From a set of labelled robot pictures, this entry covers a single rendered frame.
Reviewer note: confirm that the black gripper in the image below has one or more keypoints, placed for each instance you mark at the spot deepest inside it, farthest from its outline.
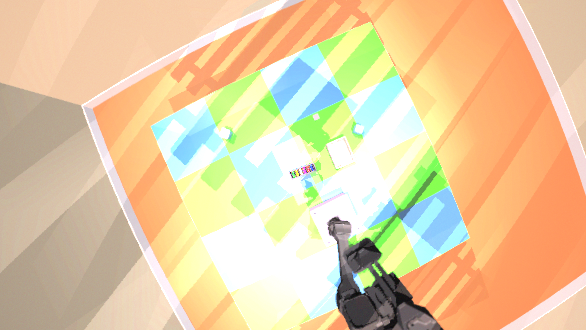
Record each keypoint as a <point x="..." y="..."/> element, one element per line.
<point x="391" y="297"/>

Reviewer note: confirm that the beige rectangular tray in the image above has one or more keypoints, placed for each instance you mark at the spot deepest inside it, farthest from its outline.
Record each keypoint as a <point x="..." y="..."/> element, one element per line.
<point x="340" y="152"/>

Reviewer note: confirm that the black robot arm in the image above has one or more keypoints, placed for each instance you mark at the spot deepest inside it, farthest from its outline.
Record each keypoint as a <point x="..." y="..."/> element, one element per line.
<point x="359" y="310"/>

